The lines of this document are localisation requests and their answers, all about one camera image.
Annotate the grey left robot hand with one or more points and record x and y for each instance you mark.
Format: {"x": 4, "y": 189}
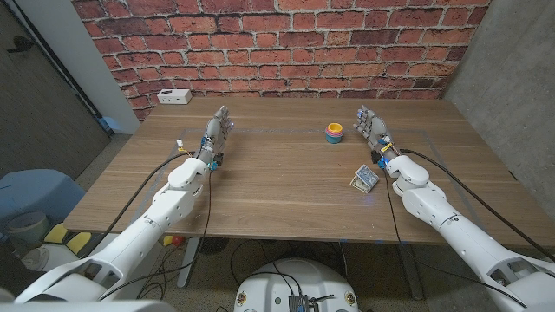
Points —
{"x": 218, "y": 130}

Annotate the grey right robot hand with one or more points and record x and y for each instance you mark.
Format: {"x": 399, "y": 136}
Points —
{"x": 374, "y": 128}

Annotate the dollar bill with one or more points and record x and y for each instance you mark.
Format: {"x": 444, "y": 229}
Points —
{"x": 364, "y": 177}

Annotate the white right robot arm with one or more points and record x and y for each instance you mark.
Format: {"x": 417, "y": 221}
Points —
{"x": 433, "y": 203}

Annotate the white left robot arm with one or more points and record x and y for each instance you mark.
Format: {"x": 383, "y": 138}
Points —
{"x": 165, "y": 208}

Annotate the yellow plastic cup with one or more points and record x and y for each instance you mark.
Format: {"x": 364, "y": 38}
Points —
{"x": 334, "y": 126}

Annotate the pink plastic cup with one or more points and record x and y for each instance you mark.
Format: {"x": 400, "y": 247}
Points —
{"x": 334, "y": 131}

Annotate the teal plastic cup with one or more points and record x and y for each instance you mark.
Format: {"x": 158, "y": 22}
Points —
{"x": 334, "y": 139}

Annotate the white power strip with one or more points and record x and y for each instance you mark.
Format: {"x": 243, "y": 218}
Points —
{"x": 174, "y": 96}

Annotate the red brick printed backdrop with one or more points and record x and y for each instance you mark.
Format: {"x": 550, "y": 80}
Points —
{"x": 282, "y": 52}

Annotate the small red ball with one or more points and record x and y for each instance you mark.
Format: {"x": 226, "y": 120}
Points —
{"x": 178, "y": 240}

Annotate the grey metal table leg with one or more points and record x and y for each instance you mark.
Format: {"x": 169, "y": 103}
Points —
{"x": 188, "y": 260}
{"x": 411, "y": 273}

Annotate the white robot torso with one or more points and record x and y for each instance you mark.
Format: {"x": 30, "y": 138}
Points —
{"x": 303, "y": 277}

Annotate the yellow foam block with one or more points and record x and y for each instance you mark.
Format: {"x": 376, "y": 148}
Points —
{"x": 79, "y": 242}
{"x": 56, "y": 234}

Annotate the small grey torso device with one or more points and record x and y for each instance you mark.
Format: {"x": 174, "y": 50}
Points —
{"x": 298, "y": 304}

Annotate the grey bucket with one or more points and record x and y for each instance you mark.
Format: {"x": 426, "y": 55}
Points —
{"x": 26, "y": 227}

